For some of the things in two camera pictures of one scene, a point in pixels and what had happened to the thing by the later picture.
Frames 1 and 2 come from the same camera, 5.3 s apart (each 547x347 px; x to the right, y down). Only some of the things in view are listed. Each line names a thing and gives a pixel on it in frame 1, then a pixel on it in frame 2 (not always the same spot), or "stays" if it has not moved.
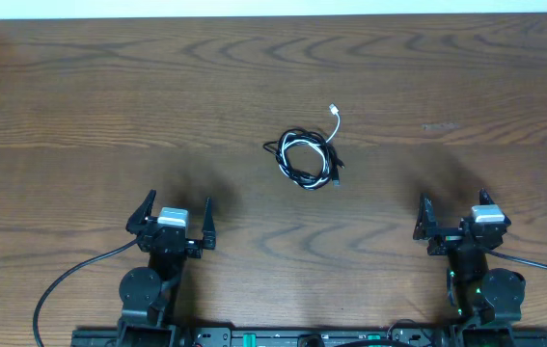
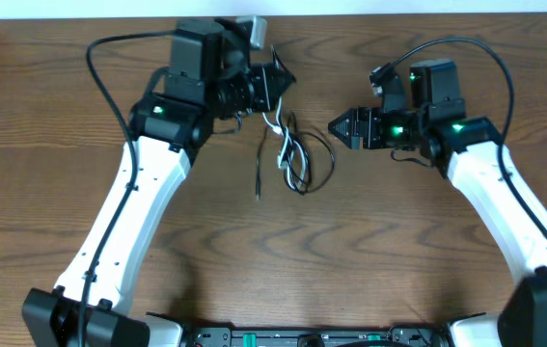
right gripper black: (426, 228) -> (360, 117)
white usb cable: (290, 138) -> (282, 157)
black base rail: (312, 337) stays
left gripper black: (172, 239) -> (267, 87)
